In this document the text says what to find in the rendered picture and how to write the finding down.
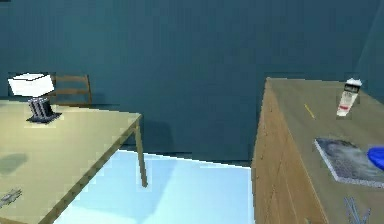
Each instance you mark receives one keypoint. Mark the brown wooden chest of drawers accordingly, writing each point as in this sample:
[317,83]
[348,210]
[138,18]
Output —
[300,150]

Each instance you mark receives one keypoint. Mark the yellow pencil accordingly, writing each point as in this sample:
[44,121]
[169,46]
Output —
[309,111]

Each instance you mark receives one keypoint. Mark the brown wooden chair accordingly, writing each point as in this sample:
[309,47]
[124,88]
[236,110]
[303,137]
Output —
[71,89]

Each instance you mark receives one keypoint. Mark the beige wooden table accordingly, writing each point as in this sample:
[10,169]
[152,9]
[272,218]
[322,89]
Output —
[66,150]

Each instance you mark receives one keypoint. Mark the white bottle with black band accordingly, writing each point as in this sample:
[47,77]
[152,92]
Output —
[347,98]

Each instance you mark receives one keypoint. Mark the white shade table lamp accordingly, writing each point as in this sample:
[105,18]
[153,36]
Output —
[33,90]

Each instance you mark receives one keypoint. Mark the grey book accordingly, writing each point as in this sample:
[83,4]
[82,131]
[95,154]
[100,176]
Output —
[350,161]

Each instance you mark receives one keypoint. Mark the blue round object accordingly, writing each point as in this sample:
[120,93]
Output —
[376,156]

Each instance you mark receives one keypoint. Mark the grey-blue scissors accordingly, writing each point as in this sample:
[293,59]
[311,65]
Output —
[355,211]

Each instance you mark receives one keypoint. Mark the grey metal keys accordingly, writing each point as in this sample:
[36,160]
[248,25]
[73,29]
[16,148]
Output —
[10,196]

